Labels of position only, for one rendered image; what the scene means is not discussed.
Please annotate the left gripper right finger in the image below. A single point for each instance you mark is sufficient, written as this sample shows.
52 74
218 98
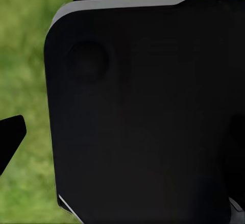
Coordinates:
237 131

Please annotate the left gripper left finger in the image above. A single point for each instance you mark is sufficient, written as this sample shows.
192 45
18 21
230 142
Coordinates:
12 132

